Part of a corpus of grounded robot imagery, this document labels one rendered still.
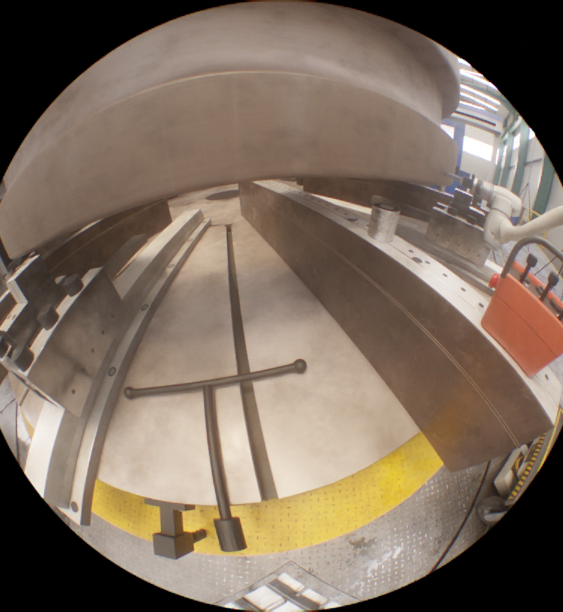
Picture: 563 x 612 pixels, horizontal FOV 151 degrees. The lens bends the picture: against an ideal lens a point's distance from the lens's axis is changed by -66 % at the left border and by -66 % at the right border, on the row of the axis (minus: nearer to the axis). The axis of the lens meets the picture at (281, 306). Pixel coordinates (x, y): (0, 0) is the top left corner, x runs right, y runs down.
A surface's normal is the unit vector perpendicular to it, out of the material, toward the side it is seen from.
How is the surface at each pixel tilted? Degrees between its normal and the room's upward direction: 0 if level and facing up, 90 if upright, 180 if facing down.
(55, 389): 90
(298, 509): 0
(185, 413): 0
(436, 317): 90
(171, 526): 0
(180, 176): 90
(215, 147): 90
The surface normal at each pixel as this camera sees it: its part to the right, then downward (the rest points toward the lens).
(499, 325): -0.89, 0.40
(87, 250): 0.93, 0.23
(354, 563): -0.03, -0.73
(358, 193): -0.37, 0.64
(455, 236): -0.70, 0.50
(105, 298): 1.00, -0.04
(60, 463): 0.94, -0.26
